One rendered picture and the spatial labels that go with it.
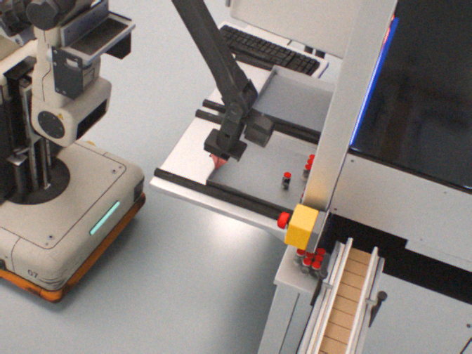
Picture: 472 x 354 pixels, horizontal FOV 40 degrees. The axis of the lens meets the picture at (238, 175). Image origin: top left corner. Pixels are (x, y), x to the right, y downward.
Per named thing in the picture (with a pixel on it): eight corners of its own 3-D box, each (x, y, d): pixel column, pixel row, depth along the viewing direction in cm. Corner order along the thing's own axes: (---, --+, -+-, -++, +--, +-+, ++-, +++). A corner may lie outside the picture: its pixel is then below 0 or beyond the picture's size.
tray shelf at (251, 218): (373, 101, 212) (374, 96, 211) (320, 250, 163) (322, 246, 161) (238, 57, 220) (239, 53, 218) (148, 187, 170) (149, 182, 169)
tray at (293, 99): (371, 105, 207) (374, 96, 205) (355, 153, 189) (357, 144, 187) (272, 73, 213) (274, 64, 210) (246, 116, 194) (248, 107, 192)
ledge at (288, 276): (341, 264, 160) (343, 260, 159) (328, 304, 151) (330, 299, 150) (288, 245, 163) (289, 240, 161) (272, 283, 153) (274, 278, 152)
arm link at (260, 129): (244, 81, 156) (230, 101, 150) (286, 102, 155) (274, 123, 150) (232, 114, 165) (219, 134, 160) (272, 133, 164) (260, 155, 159)
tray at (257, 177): (348, 169, 183) (352, 161, 181) (326, 232, 165) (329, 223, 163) (238, 132, 189) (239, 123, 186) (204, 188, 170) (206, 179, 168)
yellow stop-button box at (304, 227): (319, 232, 154) (326, 212, 149) (312, 254, 149) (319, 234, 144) (290, 222, 155) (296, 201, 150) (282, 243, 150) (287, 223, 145)
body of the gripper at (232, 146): (237, 164, 164) (246, 144, 159) (201, 147, 165) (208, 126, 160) (246, 148, 169) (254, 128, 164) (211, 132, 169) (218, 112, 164)
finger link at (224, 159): (220, 180, 170) (229, 156, 163) (196, 168, 170) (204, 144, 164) (229, 164, 175) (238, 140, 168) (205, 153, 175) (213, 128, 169)
